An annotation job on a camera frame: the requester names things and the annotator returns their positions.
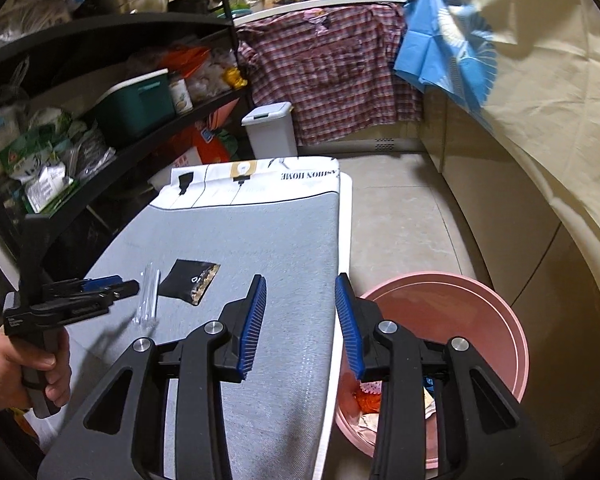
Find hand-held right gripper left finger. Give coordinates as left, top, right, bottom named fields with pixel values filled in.
left=37, top=274, right=269, bottom=480

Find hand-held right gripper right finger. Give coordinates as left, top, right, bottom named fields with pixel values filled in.
left=334, top=272, right=564, bottom=480

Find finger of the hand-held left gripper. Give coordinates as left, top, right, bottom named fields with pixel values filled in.
left=75, top=282, right=141, bottom=306
left=45, top=275, right=126, bottom=295

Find clear plastic wrapper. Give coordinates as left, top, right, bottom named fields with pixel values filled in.
left=132, top=262, right=162, bottom=329

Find black foil packet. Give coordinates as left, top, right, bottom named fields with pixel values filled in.
left=157, top=259, right=222, bottom=307

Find pink plastic bucket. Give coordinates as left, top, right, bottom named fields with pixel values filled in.
left=334, top=271, right=530, bottom=472

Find person's left hand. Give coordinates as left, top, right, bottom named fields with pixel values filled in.
left=0, top=330, right=72, bottom=414

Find grey printed table cover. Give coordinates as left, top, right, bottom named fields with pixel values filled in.
left=40, top=156, right=342, bottom=480

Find green snack bags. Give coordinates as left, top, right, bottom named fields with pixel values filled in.
left=0, top=120, right=79, bottom=214

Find orange bag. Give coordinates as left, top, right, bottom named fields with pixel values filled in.
left=172, top=120, right=236, bottom=169

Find green storage box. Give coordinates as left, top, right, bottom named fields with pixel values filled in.
left=87, top=71, right=177, bottom=144

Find white lidded bin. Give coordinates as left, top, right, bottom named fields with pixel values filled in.
left=241, top=101, right=299, bottom=160

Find labelled tin can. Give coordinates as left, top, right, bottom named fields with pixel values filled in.
left=169, top=77, right=194, bottom=114

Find yellow packet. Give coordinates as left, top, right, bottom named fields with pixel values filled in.
left=221, top=66, right=246, bottom=91

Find red plastic bag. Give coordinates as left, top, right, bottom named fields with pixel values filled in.
left=162, top=46, right=211, bottom=76

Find red plaid shirt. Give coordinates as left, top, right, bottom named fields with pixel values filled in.
left=236, top=2, right=425, bottom=144

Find black shelf rack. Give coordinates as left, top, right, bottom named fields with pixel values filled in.
left=0, top=0, right=254, bottom=311

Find blue printed cloth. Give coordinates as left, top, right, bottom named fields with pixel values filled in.
left=392, top=0, right=501, bottom=109

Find cream cloth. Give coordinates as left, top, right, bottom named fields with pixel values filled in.
left=472, top=0, right=600, bottom=271

